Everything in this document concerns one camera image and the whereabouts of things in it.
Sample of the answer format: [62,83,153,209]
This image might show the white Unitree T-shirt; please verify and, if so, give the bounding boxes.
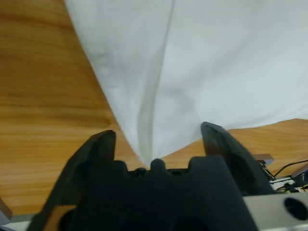
[64,0,308,167]

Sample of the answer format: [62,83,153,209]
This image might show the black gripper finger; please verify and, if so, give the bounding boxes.
[200,121,273,196]
[47,129,117,209]

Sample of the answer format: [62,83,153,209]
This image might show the white block with dark post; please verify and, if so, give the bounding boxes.
[251,154,308,193]

